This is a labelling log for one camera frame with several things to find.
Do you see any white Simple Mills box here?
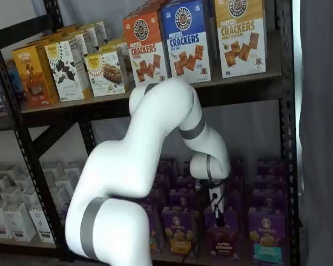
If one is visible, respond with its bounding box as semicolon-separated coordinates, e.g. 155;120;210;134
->
82;26;100;53
95;18;114;45

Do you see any orange cheddar pretzel crackers box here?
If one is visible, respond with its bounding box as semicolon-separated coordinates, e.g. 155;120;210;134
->
122;10;169;86
138;0;168;14

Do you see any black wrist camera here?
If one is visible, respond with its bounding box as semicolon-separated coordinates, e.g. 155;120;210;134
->
194;179;211;195

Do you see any small white carton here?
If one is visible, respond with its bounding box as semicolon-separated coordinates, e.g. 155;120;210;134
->
54;177;73;201
28;203;58;244
41;162;64;181
0;207;13;239
1;186;26;207
4;203;37;242
21;186;44;207
63;160;85;178

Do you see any wooden shelf board with crackers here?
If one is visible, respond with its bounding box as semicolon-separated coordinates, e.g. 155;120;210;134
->
21;72;283;114

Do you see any pale fabric curtain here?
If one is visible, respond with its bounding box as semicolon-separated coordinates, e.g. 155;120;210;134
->
295;0;333;266

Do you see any black metal shelf rack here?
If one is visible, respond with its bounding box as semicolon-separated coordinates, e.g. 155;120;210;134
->
0;0;302;266

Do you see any purple Annie's box teal patch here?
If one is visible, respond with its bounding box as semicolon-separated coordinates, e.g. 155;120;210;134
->
248;207;286;264

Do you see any yellow honey mustard crackers box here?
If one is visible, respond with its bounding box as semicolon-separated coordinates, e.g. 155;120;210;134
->
213;0;268;79

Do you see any blue sea salt crackers box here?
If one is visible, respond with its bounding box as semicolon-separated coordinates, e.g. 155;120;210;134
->
157;0;212;84

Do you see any white Sweet Thins box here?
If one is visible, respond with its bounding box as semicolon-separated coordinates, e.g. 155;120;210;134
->
68;32;91;59
44;41;85;102

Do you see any purple Annie's snack box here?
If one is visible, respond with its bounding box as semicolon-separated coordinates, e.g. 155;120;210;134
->
251;188;288;211
227;175;245;195
229;159;245;178
224;191;244;213
149;190;170;208
157;158;180;180
168;188;197;210
256;158;288;178
254;173;288;192
175;174;196;192
155;174;174;194

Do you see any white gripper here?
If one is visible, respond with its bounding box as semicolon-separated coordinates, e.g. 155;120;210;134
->
208;185;226;227

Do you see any dark blue snack box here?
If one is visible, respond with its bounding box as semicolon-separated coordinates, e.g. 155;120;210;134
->
5;59;25;98

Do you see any purple Annie's box orange patch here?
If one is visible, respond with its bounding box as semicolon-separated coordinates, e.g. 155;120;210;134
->
161;207;198;257

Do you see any orange Simple Mills box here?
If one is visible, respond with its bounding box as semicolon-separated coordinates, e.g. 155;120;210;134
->
12;43;58;108
24;29;70;48

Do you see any purple Annie's box brown patch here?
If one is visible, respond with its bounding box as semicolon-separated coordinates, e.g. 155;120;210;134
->
206;209;240;259

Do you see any white almond flour bars box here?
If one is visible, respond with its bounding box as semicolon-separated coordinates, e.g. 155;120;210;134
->
99;37;129;67
84;51;128;98

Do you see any purple Annie's box green patch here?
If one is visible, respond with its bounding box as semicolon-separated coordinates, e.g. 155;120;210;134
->
147;204;164;252

